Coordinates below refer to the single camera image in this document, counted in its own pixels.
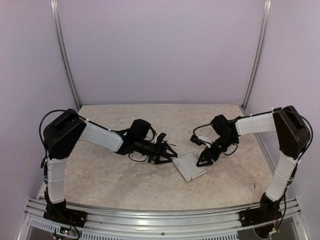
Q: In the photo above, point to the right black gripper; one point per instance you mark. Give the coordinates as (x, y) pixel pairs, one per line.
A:
(204, 153)

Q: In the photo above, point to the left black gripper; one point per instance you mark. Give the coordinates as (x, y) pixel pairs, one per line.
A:
(160, 150)

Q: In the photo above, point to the white paper box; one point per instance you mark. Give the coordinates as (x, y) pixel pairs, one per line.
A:
(186, 165)

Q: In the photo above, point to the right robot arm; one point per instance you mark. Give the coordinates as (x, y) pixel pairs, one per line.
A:
(292, 132)

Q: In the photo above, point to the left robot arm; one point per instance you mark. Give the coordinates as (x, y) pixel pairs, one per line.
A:
(60, 137)

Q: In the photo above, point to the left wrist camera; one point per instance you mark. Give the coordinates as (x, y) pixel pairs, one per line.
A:
(159, 138)

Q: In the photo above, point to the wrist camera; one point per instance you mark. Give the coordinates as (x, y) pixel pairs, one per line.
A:
(201, 140)
(159, 138)

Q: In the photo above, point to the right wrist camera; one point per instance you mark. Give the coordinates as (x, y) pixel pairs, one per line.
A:
(201, 140)

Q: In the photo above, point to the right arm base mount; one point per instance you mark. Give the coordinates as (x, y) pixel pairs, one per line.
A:
(255, 216)

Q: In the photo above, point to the front aluminium rail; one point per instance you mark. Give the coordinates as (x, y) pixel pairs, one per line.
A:
(104, 223)

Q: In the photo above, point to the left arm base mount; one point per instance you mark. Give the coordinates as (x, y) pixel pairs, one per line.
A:
(72, 217)

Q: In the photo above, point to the right aluminium frame post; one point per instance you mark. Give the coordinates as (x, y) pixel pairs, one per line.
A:
(258, 53)

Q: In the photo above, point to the aluminium frame post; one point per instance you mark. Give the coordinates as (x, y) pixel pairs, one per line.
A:
(258, 53)
(57, 23)

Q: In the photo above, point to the left aluminium frame post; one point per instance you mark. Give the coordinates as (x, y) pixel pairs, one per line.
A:
(57, 23)

